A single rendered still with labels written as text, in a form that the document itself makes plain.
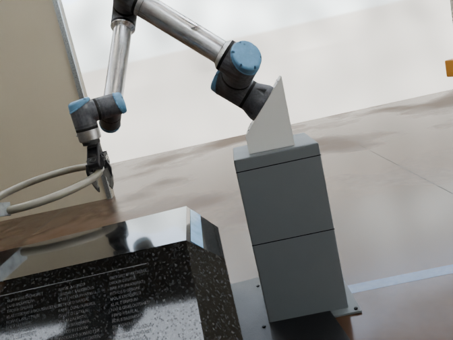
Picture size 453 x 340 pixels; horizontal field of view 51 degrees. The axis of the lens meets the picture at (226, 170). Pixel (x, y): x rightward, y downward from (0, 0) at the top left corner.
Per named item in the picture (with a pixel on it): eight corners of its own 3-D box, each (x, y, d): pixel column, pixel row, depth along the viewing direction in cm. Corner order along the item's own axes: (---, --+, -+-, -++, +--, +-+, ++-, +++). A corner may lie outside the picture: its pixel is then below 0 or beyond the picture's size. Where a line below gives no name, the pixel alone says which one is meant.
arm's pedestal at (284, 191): (254, 287, 278) (223, 148, 262) (338, 270, 276) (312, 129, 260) (260, 332, 229) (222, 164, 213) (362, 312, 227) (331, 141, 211)
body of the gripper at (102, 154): (111, 163, 198) (102, 135, 195) (106, 168, 190) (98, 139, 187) (94, 167, 199) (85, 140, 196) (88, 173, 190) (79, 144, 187)
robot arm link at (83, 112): (92, 96, 184) (67, 102, 181) (102, 126, 187) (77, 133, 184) (88, 96, 193) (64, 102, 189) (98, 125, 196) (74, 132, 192)
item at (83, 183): (40, 214, 160) (37, 206, 159) (-43, 220, 185) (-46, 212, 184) (128, 163, 200) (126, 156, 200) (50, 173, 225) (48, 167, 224)
